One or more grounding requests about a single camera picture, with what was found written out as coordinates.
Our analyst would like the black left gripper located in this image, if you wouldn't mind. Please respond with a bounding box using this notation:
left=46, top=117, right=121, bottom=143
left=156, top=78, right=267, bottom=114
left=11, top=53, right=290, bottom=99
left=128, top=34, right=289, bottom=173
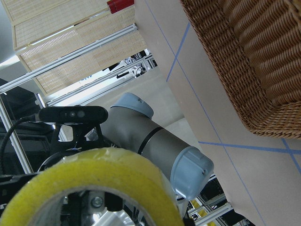
left=0, top=150, right=132, bottom=226

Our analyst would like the yellow tape roll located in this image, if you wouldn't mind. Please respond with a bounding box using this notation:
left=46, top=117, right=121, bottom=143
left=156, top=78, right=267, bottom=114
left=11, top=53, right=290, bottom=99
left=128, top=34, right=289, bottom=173
left=0, top=148, right=183, bottom=226

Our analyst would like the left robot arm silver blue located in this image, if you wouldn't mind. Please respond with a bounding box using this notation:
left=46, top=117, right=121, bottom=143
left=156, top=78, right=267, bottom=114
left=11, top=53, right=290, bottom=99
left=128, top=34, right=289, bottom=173
left=0, top=93, right=214, bottom=226

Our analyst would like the brown wicker basket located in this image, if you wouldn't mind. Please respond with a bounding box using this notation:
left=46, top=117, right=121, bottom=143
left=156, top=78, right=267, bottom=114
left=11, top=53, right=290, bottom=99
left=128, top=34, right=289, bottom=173
left=181, top=0, right=301, bottom=139

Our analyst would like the wicker folding screen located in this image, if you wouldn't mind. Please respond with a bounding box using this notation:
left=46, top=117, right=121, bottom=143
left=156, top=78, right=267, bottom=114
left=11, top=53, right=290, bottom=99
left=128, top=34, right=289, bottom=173
left=2, top=0, right=146, bottom=95

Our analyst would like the red tube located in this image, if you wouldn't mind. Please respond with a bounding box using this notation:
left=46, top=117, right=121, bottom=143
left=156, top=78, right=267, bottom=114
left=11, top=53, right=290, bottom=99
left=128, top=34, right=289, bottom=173
left=107, top=0, right=135, bottom=14

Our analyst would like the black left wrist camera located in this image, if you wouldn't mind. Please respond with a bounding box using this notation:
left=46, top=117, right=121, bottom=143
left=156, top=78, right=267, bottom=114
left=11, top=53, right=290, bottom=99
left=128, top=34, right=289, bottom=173
left=38, top=106, right=108, bottom=123

